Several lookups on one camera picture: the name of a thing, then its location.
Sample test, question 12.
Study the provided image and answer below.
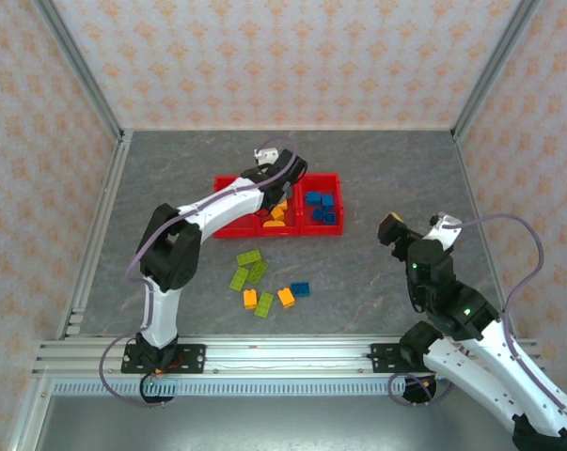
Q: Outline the aluminium lower frame post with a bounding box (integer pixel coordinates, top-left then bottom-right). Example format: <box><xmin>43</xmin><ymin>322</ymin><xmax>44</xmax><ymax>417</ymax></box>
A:
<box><xmin>8</xmin><ymin>378</ymin><xmax>54</xmax><ymax>451</ymax></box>

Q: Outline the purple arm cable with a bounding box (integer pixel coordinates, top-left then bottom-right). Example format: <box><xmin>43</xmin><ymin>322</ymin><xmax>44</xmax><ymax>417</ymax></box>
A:
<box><xmin>388</xmin><ymin>213</ymin><xmax>567</xmax><ymax>417</ymax></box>
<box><xmin>98</xmin><ymin>134</ymin><xmax>299</xmax><ymax>409</ymax></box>

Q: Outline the aluminium frame post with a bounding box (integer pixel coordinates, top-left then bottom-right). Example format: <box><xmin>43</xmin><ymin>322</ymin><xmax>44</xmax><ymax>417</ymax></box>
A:
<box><xmin>8</xmin><ymin>378</ymin><xmax>54</xmax><ymax>451</ymax></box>
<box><xmin>31</xmin><ymin>0</ymin><xmax>127</xmax><ymax>142</ymax></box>
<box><xmin>450</xmin><ymin>0</ymin><xmax>543</xmax><ymax>142</ymax></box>

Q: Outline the aluminium side rail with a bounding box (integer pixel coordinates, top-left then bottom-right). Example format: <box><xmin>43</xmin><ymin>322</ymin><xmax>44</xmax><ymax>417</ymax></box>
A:
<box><xmin>56</xmin><ymin>131</ymin><xmax>134</xmax><ymax>339</ymax></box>
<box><xmin>451</xmin><ymin>132</ymin><xmax>520</xmax><ymax>337</ymax></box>

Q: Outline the aluminium front rail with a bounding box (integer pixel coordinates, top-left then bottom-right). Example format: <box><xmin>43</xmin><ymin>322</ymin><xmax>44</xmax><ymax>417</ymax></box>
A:
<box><xmin>32</xmin><ymin>334</ymin><xmax>547</xmax><ymax>378</ymax></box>

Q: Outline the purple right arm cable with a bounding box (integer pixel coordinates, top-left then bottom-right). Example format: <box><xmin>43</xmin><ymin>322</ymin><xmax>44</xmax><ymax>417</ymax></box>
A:
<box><xmin>388</xmin><ymin>213</ymin><xmax>567</xmax><ymax>417</ymax></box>

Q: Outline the black round cable port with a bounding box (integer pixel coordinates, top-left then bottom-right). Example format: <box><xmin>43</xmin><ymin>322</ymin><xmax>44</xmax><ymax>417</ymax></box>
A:
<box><xmin>402</xmin><ymin>375</ymin><xmax>439</xmax><ymax>408</ymax></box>
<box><xmin>139</xmin><ymin>394</ymin><xmax>176</xmax><ymax>410</ymax></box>

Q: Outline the grey slotted cable duct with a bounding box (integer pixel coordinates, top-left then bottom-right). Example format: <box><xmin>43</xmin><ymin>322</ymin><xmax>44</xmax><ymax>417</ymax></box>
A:
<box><xmin>52</xmin><ymin>378</ymin><xmax>453</xmax><ymax>398</ymax></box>

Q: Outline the grey metal lower shelf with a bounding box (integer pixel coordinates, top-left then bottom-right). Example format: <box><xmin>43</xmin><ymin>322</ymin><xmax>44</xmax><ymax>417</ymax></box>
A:
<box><xmin>9</xmin><ymin>394</ymin><xmax>524</xmax><ymax>451</ymax></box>

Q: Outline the dark green lego brick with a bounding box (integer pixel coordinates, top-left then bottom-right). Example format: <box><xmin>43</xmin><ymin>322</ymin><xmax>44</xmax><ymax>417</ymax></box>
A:
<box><xmin>245</xmin><ymin>260</ymin><xmax>269</xmax><ymax>285</ymax></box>

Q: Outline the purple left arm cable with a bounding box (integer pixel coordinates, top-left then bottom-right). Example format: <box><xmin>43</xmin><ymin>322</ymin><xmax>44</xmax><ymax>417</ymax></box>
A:
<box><xmin>98</xmin><ymin>134</ymin><xmax>299</xmax><ymax>409</ymax></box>

